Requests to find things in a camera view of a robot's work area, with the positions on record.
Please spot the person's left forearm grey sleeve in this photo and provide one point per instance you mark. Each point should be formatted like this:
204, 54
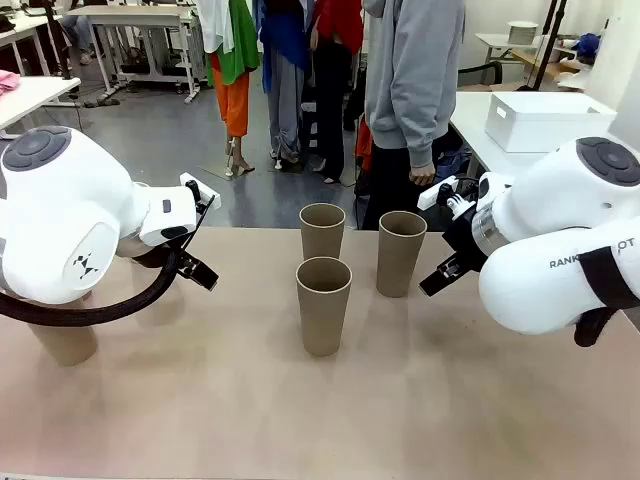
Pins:
430, 125

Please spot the stack of white plates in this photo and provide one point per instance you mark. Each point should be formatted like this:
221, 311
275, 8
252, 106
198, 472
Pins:
522, 32

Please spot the white side table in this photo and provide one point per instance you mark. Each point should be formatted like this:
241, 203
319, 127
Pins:
470, 115

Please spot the red orange hanging garment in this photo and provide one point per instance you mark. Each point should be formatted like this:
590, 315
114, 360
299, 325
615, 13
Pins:
364, 142

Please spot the seated person in jeans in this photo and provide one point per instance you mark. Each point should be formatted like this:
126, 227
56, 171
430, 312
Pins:
80, 30

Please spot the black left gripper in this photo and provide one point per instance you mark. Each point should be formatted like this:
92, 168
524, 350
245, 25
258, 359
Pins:
160, 256

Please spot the white table with clutter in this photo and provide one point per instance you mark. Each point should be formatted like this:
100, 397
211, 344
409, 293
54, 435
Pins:
492, 39

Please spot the grey zip hoodie torso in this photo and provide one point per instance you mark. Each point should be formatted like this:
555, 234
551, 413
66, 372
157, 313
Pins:
395, 75

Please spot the blue bag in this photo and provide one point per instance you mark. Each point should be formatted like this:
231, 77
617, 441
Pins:
455, 162

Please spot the brown paper cup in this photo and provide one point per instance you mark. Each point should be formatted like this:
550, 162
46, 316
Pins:
322, 240
400, 260
67, 345
322, 320

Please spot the mannequin red black clothes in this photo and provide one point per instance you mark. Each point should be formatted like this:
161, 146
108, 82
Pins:
335, 100

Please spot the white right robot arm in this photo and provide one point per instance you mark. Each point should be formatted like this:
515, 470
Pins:
540, 200

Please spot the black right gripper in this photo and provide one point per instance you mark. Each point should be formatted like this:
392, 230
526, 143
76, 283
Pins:
465, 240

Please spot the black tripod stand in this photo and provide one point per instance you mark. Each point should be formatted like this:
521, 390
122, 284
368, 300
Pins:
57, 40
547, 40

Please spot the white long desk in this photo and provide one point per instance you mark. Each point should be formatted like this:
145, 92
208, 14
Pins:
20, 32

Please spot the mannequin green orange clothes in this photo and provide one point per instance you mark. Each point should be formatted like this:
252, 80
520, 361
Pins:
235, 50

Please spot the blue cap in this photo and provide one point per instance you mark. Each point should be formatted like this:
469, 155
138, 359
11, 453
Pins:
587, 44

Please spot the black chair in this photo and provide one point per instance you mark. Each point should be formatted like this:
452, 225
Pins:
480, 75

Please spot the white table with pink cloth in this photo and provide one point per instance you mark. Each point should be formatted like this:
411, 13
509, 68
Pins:
30, 100

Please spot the black power strip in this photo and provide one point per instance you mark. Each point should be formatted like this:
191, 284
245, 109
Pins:
102, 102

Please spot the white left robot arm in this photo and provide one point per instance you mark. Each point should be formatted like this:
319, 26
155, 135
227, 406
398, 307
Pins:
60, 225

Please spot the pink cloth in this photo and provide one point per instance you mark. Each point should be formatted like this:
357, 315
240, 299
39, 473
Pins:
7, 82

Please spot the mannequin blue grey clothes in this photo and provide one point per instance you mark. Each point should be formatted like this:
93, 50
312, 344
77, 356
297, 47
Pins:
285, 75

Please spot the person's black trousers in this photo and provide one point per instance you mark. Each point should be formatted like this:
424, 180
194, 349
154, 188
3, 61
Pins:
390, 190

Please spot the person's left hand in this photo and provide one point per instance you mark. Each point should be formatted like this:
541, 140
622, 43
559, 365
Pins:
422, 176

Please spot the white plastic basket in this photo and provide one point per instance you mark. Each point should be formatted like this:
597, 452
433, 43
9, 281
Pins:
540, 130

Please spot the white height-adjustable desk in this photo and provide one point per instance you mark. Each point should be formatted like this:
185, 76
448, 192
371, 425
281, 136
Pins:
130, 15

